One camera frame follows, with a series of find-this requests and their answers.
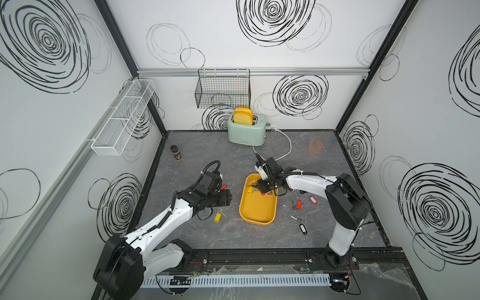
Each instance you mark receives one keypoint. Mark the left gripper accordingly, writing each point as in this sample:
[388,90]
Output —
[225,198]

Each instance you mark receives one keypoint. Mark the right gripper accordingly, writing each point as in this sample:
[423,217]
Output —
[260,187]

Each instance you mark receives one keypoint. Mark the black tag key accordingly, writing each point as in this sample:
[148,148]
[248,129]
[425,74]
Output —
[300,224]

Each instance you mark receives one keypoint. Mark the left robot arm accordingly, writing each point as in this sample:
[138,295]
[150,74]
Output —
[127,261]

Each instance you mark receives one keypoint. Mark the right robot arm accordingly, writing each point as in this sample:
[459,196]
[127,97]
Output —
[349,203]

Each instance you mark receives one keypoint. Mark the yellow plastic storage box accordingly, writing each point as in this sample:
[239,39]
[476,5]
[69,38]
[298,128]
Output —
[257,208]

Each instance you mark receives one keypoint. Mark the mint green toaster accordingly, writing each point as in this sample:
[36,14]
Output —
[250,135]

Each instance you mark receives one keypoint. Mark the small brown spice bottle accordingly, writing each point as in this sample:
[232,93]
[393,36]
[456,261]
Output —
[176,152]

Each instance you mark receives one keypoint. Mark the yellow toast slice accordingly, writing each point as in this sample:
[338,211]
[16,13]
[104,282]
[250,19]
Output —
[243,115]

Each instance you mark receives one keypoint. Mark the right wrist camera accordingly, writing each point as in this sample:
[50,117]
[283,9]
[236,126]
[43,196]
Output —
[262,169]

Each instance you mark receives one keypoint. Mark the black wire wall basket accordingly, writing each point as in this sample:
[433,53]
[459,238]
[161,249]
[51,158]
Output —
[227,88]

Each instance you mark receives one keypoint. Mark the grey slotted cable duct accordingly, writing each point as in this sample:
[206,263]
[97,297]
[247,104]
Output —
[238,281]

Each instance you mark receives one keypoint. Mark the white mesh wall shelf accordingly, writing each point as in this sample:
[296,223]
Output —
[120,126]

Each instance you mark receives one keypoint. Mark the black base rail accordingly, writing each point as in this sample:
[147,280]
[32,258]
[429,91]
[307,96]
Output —
[313,258]

